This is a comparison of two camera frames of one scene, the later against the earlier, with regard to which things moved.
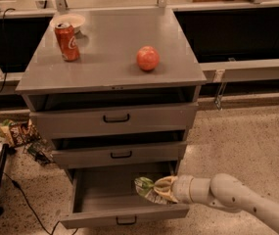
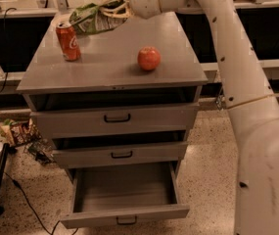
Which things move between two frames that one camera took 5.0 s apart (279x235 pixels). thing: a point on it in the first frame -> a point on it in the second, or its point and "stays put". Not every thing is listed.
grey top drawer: (67, 123) stays put
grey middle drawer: (119, 154) stays put
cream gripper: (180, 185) -> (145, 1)
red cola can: (67, 40) stays put
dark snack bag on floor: (42, 151) stays put
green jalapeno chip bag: (146, 186) -> (89, 19)
